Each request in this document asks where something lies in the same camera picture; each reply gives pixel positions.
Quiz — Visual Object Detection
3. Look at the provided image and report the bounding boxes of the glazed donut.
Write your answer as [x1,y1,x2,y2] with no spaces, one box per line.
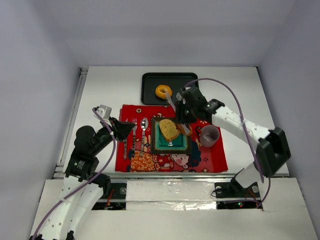
[155,84,173,100]

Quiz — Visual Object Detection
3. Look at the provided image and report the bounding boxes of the lilac mug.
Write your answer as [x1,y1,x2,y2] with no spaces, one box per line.
[195,125,220,148]

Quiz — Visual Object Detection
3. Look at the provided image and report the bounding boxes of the red patterned placemat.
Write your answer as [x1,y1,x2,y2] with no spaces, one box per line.
[115,104,228,173]

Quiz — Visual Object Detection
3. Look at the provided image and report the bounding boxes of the pale bread slice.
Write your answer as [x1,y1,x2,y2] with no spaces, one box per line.
[176,123,193,136]

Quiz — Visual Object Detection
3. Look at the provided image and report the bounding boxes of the black baking tray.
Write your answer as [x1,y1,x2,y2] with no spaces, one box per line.
[140,72,198,106]

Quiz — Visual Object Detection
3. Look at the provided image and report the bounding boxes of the brown bread slice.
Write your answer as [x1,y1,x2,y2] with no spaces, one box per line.
[158,118,181,142]

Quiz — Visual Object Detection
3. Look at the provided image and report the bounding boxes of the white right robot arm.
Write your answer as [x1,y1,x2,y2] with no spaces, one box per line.
[175,87,291,199]

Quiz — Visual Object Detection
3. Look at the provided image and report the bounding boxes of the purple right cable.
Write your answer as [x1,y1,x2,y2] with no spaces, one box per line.
[184,78,272,208]

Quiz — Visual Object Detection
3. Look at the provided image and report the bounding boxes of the aluminium frame rail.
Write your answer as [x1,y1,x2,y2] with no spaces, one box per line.
[58,66,275,165]

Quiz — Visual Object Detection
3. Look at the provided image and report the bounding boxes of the patterned handle knife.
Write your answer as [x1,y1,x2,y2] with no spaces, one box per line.
[123,139,128,160]

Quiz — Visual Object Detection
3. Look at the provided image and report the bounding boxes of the metal serving tongs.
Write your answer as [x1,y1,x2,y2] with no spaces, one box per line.
[164,90,192,137]

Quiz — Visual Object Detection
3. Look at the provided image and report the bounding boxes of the patterned handle spoon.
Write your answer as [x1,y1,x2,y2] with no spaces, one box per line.
[139,117,149,157]

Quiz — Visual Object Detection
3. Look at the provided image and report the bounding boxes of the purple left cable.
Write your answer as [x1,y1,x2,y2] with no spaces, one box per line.
[31,107,118,240]

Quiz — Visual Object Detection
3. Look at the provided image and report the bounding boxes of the silver foil covered panel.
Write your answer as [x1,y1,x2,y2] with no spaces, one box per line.
[125,180,217,211]

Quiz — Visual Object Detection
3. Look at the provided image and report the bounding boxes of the patterned handle fork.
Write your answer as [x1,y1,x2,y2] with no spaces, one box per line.
[132,118,138,159]

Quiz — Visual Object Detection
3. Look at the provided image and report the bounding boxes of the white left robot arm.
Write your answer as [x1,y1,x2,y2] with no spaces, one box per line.
[30,117,134,240]

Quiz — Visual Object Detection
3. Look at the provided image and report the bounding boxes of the teal square plate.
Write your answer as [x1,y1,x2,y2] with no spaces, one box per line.
[150,117,192,154]

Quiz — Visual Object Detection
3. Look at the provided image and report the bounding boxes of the purple cable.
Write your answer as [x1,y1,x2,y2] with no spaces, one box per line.
[184,78,272,208]
[31,107,118,240]

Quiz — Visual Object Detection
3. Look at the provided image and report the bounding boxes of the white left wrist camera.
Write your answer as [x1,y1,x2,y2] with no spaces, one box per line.
[95,104,112,120]

